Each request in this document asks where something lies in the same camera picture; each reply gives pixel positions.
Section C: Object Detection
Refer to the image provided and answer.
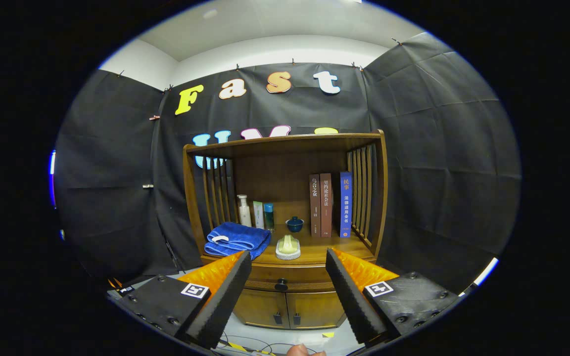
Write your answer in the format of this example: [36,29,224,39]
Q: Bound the thin floor cables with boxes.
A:
[216,335,293,356]

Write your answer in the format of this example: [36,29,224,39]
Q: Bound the white pump bottle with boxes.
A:
[237,194,252,227]

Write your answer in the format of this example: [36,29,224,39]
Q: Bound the dark brown book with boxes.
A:
[309,174,321,238]

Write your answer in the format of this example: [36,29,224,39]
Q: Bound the wooden countertop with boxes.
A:
[201,222,377,267]

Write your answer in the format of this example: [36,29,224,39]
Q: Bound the white panel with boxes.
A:
[458,257,499,297]

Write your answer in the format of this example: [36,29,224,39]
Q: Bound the folded blue towel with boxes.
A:
[204,222,272,260]

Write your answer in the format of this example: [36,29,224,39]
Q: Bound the blue book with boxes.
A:
[333,172,353,238]

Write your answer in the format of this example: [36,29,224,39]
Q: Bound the pale green scrub brush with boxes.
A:
[275,234,301,261]

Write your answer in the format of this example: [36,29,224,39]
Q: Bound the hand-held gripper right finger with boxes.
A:
[325,247,460,347]

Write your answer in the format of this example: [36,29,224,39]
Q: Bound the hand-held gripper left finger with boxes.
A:
[109,250,252,349]

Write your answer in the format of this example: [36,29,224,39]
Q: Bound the reddish brown book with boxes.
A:
[320,173,333,238]

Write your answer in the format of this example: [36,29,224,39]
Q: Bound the wooden cabinet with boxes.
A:
[183,130,388,330]

